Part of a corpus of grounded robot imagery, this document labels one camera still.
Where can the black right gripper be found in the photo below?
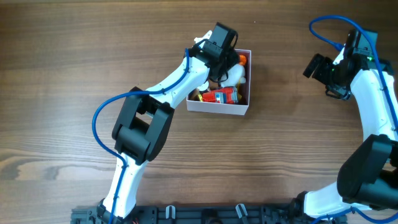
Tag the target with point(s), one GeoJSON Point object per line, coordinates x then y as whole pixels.
{"type": "Point", "coordinates": [319, 74]}

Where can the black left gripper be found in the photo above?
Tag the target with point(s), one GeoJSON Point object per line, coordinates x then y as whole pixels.
{"type": "Point", "coordinates": [235, 59]}

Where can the white plush duck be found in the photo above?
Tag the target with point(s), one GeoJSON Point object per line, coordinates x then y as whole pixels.
{"type": "Point", "coordinates": [236, 75]}

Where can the white rattle drum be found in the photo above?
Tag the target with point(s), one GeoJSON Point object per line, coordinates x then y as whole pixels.
{"type": "Point", "coordinates": [201, 89]}

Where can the red toy fire truck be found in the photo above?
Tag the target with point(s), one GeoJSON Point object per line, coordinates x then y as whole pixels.
{"type": "Point", "coordinates": [227, 95]}

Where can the pink cardboard box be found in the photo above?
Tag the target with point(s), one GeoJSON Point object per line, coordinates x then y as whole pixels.
{"type": "Point", "coordinates": [235, 109]}

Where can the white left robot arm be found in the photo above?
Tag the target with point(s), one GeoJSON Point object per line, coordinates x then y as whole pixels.
{"type": "Point", "coordinates": [144, 121]}

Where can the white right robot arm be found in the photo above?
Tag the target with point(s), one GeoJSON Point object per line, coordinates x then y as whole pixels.
{"type": "Point", "coordinates": [362, 181]}

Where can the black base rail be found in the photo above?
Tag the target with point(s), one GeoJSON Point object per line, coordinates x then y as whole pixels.
{"type": "Point", "coordinates": [240, 213]}

